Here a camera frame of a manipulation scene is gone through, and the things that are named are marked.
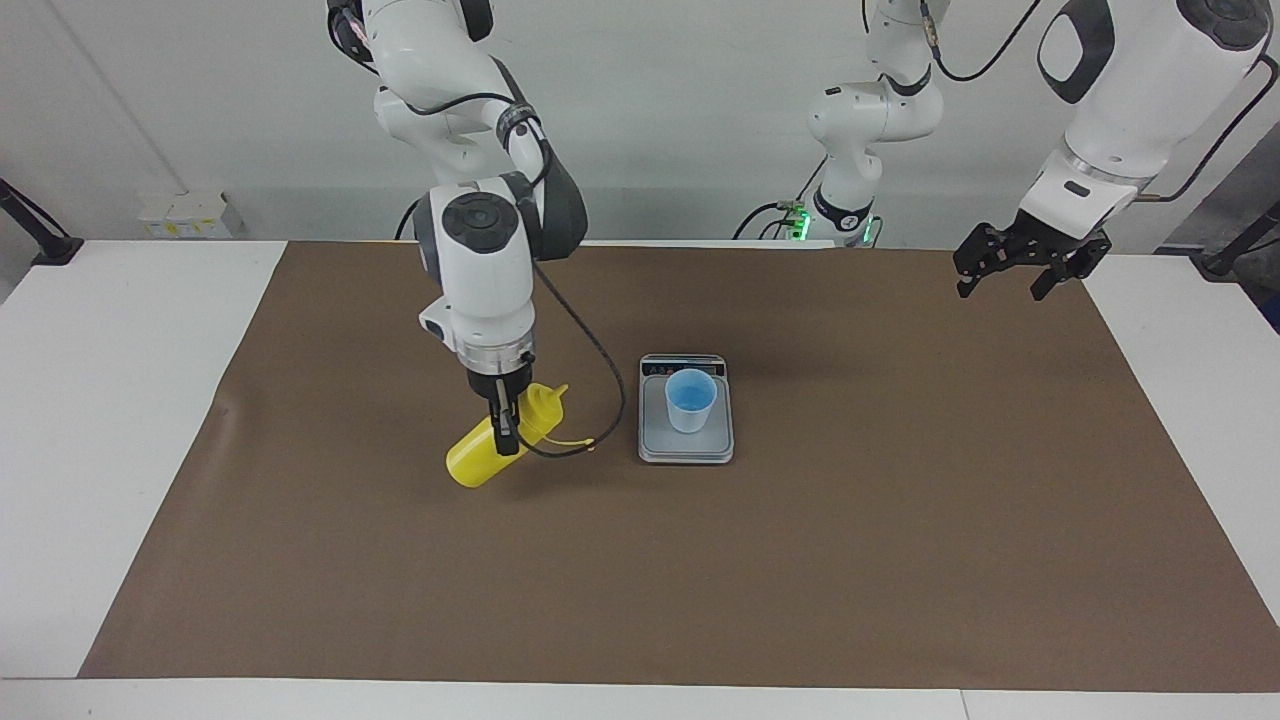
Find yellow squeeze seasoning bottle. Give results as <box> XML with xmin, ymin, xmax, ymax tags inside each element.
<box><xmin>446</xmin><ymin>382</ymin><xmax>598</xmax><ymax>489</ymax></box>

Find light blue plastic cup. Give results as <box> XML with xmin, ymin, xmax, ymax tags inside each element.
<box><xmin>665</xmin><ymin>368</ymin><xmax>718</xmax><ymax>434</ymax></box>

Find silver digital kitchen scale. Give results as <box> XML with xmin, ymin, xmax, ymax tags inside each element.
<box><xmin>638</xmin><ymin>353</ymin><xmax>735</xmax><ymax>465</ymax></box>

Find brown paper table mat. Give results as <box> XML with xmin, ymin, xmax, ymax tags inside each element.
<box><xmin>78</xmin><ymin>240</ymin><xmax>1280</xmax><ymax>693</ymax></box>

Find black clamp stand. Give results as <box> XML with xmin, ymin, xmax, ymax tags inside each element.
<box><xmin>0</xmin><ymin>178</ymin><xmax>84</xmax><ymax>266</ymax></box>
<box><xmin>1190</xmin><ymin>200</ymin><xmax>1280</xmax><ymax>279</ymax></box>

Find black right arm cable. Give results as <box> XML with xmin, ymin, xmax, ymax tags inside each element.
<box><xmin>405</xmin><ymin>90</ymin><xmax>628</xmax><ymax>459</ymax></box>

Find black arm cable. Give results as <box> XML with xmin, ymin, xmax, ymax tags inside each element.
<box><xmin>405</xmin><ymin>90</ymin><xmax>628</xmax><ymax>459</ymax></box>
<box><xmin>915</xmin><ymin>0</ymin><xmax>1280</xmax><ymax>201</ymax></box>

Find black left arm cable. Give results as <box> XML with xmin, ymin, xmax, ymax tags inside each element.
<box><xmin>915</xmin><ymin>0</ymin><xmax>1280</xmax><ymax>201</ymax></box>

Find black left arm base cables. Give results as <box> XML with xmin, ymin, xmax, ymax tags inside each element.
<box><xmin>733</xmin><ymin>158</ymin><xmax>831</xmax><ymax>241</ymax></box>

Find white wall socket strip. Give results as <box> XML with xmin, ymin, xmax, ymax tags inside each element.
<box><xmin>138</xmin><ymin>190</ymin><xmax>244</xmax><ymax>241</ymax></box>

